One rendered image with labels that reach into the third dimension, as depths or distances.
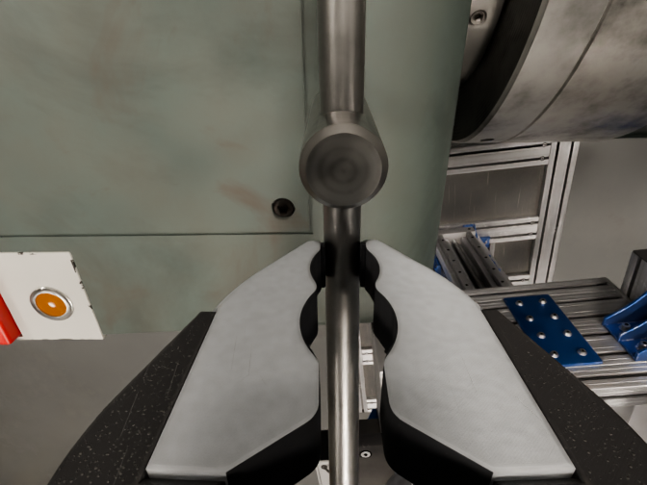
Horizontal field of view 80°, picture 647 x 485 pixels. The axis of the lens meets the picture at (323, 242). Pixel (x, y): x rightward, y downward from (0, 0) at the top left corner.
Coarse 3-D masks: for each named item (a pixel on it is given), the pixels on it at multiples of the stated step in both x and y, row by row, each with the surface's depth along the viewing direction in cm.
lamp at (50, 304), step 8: (40, 296) 27; (48, 296) 27; (56, 296) 27; (40, 304) 27; (48, 304) 27; (56, 304) 27; (64, 304) 27; (48, 312) 28; (56, 312) 28; (64, 312) 28
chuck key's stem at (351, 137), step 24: (312, 120) 11; (336, 120) 9; (360, 120) 10; (312, 144) 9; (336, 144) 9; (360, 144) 9; (312, 168) 9; (336, 168) 9; (360, 168) 9; (384, 168) 9; (312, 192) 10; (336, 192) 10; (360, 192) 10
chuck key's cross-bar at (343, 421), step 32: (320, 0) 9; (352, 0) 9; (320, 32) 10; (352, 32) 9; (320, 64) 10; (352, 64) 10; (320, 96) 10; (352, 96) 10; (352, 224) 12; (352, 256) 13; (352, 288) 13; (352, 320) 13; (352, 352) 14; (352, 384) 14; (352, 416) 14; (352, 448) 15; (352, 480) 15
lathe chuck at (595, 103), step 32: (640, 0) 20; (608, 32) 22; (640, 32) 22; (576, 64) 23; (608, 64) 23; (640, 64) 23; (576, 96) 26; (608, 96) 26; (640, 96) 26; (544, 128) 29; (576, 128) 29; (608, 128) 30
